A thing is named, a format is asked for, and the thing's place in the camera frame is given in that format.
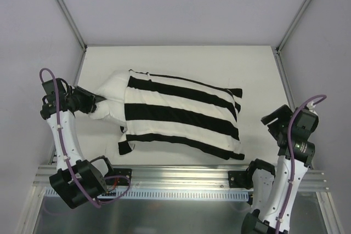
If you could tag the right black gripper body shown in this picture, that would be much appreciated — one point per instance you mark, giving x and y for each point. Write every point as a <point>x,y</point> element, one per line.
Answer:
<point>273,117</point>

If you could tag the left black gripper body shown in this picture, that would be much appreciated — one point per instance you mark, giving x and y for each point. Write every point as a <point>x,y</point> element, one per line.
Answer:
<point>89,102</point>

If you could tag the white pillow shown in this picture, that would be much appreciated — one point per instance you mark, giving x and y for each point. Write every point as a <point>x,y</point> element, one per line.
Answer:
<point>113,90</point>

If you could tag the black white striped pillowcase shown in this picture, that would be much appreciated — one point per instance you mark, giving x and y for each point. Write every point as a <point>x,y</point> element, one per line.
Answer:
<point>178,110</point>

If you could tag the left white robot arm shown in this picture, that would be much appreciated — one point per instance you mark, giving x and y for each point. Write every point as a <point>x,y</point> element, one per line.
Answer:
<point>77,180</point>

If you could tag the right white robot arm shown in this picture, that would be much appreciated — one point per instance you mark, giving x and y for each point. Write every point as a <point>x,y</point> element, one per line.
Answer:
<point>275,186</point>

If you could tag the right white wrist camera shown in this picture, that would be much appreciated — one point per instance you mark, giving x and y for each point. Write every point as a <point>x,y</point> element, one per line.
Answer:
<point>311,106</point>

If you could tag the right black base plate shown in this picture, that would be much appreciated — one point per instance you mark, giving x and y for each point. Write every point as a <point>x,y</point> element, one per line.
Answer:
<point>239,179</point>

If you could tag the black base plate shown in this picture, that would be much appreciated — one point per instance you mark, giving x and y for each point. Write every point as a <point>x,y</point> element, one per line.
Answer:
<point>118,177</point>
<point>239,179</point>

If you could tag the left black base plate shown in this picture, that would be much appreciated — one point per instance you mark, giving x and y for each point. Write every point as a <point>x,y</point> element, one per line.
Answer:
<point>118,177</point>

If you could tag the aluminium mounting rail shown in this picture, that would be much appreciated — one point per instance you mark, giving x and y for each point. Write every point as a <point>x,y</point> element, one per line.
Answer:
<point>189,177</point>

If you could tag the white slotted cable duct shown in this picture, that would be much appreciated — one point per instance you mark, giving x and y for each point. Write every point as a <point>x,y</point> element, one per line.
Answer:
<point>163,194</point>

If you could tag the left aluminium frame post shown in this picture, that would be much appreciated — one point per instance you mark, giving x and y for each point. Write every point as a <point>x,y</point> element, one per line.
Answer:
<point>71,23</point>

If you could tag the aluminium frame post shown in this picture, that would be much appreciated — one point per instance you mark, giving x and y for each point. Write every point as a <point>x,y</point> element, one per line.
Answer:
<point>71,23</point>
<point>293,25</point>

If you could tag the right aluminium frame post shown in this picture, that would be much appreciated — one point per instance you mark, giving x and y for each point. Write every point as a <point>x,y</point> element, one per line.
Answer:
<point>293,25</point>

